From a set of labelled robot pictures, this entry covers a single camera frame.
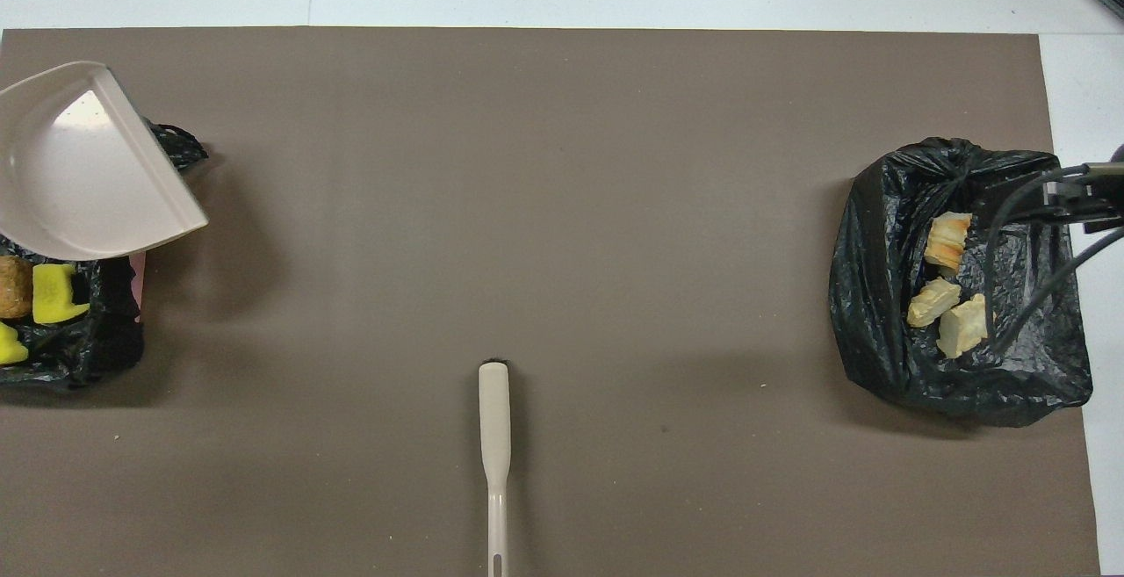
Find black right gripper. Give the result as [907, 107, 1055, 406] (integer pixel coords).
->
[1041, 145, 1124, 235]

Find striped croissant piece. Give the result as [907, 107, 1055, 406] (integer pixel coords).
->
[925, 213, 974, 274]
[907, 277, 962, 329]

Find pale bread chunk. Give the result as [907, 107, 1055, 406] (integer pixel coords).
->
[936, 293, 998, 360]

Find beige hand brush black bristles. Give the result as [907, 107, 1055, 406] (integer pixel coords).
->
[478, 361, 512, 577]

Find beige plastic dustpan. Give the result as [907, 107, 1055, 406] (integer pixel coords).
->
[0, 61, 210, 262]

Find brown round bun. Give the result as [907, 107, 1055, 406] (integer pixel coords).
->
[0, 256, 34, 321]

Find black bag lined pink bin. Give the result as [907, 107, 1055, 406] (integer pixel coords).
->
[0, 120, 210, 390]

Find brown paper table mat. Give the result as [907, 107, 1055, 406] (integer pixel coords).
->
[0, 27, 1101, 577]

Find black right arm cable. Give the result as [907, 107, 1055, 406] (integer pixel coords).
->
[982, 164, 1124, 358]

